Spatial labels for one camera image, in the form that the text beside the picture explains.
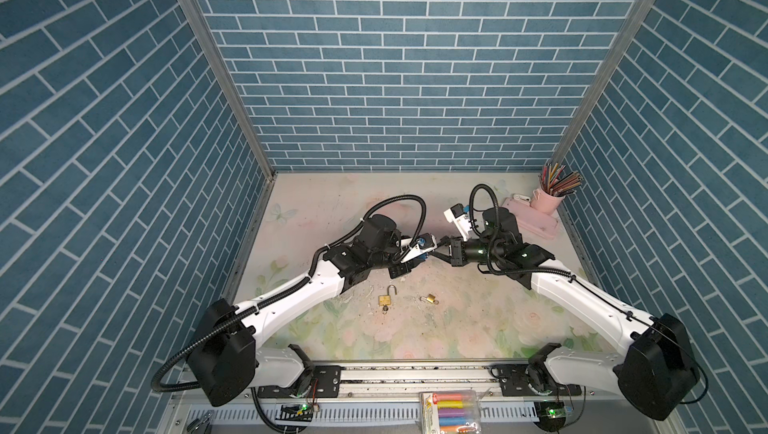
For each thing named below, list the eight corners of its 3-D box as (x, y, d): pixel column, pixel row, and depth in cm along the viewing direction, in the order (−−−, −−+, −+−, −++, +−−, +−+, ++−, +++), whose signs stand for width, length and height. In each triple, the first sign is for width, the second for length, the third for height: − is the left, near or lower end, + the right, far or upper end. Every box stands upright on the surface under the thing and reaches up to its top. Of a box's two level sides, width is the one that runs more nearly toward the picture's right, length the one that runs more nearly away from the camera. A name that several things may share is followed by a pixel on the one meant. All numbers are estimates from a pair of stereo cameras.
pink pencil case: (496, 216, 111) (498, 211, 108) (504, 200, 116) (506, 195, 114) (552, 241, 104) (556, 236, 101) (558, 223, 109) (562, 218, 107)
